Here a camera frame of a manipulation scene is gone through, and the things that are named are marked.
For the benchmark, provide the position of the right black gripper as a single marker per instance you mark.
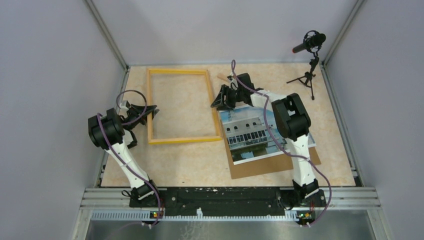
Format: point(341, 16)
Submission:
point(219, 101)

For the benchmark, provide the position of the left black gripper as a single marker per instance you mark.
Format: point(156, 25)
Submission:
point(148, 112)

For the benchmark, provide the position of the yellow wooden picture frame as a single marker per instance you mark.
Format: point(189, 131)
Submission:
point(184, 97)

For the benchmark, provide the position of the building photo print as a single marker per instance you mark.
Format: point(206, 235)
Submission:
point(245, 130)

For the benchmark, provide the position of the brown cardboard backing board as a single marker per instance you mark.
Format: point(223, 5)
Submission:
point(267, 164)

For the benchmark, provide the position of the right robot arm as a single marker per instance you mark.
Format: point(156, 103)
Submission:
point(292, 122)

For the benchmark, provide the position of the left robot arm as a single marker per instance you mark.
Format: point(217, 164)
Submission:
point(111, 134)

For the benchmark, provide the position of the light wooden block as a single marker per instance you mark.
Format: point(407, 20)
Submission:
point(223, 77)

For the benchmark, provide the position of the black tripod microphone stand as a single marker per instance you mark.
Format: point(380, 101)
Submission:
point(307, 79)

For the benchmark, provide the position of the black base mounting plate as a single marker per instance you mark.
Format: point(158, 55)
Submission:
point(232, 201)

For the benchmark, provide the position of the black microphone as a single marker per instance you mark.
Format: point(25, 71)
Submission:
point(312, 42)

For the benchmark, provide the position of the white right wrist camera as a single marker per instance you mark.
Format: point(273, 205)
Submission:
point(233, 84)

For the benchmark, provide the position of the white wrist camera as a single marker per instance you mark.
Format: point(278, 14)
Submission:
point(233, 84)
point(124, 105)

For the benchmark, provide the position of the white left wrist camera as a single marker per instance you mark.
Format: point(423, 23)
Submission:
point(124, 105)

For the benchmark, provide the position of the white toothed cable duct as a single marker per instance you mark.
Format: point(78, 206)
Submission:
point(147, 216)

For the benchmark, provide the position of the aluminium rail front frame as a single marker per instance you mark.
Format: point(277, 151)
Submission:
point(355, 198)

